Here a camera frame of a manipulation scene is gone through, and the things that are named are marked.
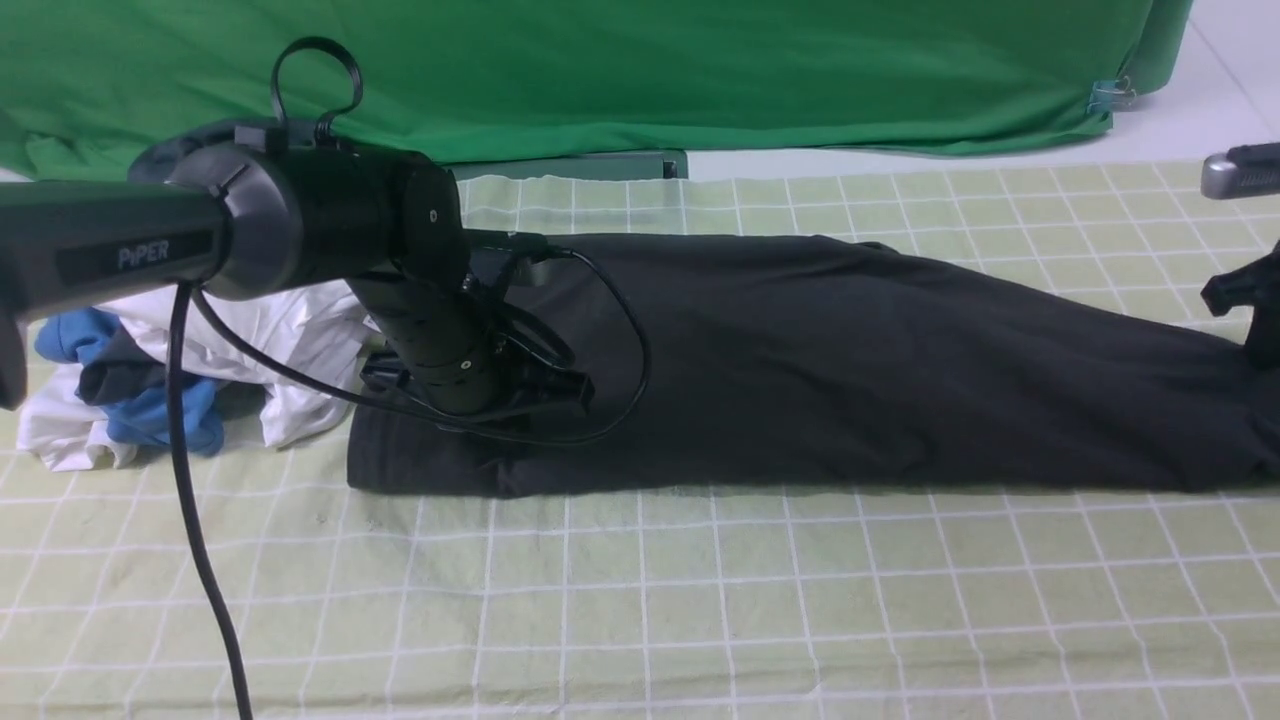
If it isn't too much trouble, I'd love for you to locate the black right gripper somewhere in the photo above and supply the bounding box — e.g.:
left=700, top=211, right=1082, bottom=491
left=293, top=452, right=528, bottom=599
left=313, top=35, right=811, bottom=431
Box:
left=1199, top=243, right=1279, bottom=372

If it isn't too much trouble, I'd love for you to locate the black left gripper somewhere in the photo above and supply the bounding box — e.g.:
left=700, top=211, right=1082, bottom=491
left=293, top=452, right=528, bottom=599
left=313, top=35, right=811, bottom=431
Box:
left=346, top=273, right=595, bottom=427

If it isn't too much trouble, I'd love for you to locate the dark gray long-sleeve top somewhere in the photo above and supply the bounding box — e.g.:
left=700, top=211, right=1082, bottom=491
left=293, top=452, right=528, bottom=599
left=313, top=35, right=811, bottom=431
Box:
left=346, top=234, right=1279, bottom=498

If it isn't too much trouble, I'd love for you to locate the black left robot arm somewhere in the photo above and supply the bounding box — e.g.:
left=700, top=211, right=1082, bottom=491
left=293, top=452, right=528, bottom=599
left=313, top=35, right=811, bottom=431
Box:
left=1, top=143, right=594, bottom=423

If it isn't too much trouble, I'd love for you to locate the white crumpled garment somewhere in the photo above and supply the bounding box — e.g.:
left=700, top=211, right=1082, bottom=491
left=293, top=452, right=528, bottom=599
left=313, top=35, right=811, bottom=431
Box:
left=17, top=281, right=387, bottom=473

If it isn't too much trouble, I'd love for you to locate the blue binder clip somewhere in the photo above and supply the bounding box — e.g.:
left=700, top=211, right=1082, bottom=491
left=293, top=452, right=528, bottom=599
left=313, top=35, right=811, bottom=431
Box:
left=1085, top=76, right=1140, bottom=115

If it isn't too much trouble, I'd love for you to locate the blue crumpled garment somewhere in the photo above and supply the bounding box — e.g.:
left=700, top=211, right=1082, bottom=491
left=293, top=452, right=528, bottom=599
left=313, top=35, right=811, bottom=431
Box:
left=17, top=313, right=172, bottom=471

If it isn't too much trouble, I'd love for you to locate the dark slate crumpled garment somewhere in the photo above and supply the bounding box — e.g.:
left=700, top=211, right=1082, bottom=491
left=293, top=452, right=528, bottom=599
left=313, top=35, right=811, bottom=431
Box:
left=78, top=118, right=271, bottom=406

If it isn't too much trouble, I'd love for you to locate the green backdrop cloth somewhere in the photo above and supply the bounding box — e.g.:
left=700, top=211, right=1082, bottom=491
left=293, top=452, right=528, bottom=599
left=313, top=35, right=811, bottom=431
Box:
left=1, top=1, right=1190, bottom=179

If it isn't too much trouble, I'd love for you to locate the light green checkered tablecloth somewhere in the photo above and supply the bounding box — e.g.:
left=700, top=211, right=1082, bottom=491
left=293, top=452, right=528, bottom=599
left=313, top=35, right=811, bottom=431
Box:
left=0, top=158, right=1280, bottom=720

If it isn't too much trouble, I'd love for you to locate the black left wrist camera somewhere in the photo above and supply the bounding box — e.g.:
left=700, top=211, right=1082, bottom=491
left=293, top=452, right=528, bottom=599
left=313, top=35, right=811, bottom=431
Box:
left=465, top=229, right=550, bottom=293

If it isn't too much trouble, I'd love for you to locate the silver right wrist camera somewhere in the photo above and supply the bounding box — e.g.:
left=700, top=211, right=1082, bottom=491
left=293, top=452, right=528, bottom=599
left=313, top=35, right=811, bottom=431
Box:
left=1199, top=142, right=1279, bottom=200

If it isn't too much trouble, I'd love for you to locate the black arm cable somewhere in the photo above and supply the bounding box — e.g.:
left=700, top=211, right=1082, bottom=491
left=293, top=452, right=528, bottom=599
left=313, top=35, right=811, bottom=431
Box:
left=165, top=37, right=652, bottom=720

